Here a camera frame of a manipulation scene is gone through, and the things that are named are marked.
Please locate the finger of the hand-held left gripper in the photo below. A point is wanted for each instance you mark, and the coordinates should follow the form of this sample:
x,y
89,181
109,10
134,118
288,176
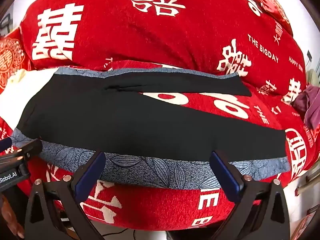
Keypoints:
x,y
31,148
5,143

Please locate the red printed pillow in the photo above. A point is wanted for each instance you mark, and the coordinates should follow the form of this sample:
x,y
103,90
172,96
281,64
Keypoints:
x,y
271,2

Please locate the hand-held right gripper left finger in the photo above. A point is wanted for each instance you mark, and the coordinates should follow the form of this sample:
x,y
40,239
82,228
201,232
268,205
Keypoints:
x,y
91,172

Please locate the black pants with blue trim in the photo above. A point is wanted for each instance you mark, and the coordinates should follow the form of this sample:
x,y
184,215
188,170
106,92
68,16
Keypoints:
x,y
125,120

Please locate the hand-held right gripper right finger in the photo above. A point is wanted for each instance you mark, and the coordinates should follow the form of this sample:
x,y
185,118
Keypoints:
x,y
225,172

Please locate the red pillow with round emblem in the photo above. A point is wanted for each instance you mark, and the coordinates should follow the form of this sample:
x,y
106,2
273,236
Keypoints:
x,y
11,57

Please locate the red printed blanket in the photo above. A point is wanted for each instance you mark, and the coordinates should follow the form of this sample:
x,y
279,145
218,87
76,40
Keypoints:
x,y
150,30

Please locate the purple cloth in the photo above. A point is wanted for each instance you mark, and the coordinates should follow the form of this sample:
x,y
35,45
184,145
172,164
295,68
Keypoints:
x,y
310,105

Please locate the white cloth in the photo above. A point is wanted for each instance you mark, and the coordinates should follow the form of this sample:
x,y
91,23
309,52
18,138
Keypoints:
x,y
30,82

